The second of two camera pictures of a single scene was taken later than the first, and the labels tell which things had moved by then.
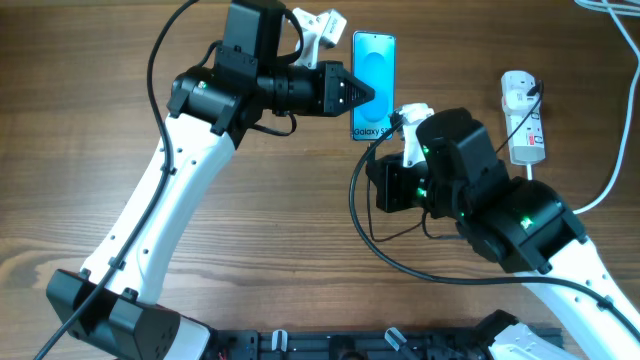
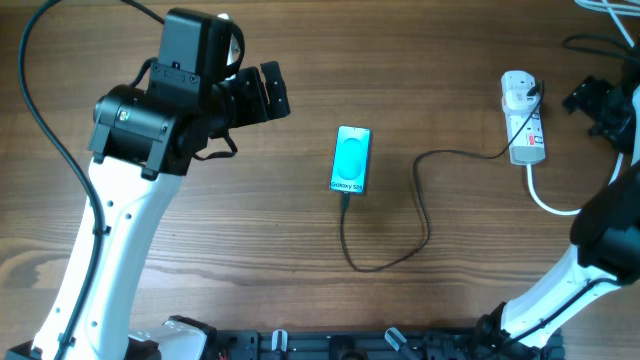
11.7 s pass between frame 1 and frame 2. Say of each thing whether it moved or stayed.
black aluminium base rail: stayed
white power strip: stayed
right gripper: moved
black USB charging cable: moved
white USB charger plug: stayed
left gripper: moved
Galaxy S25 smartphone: moved
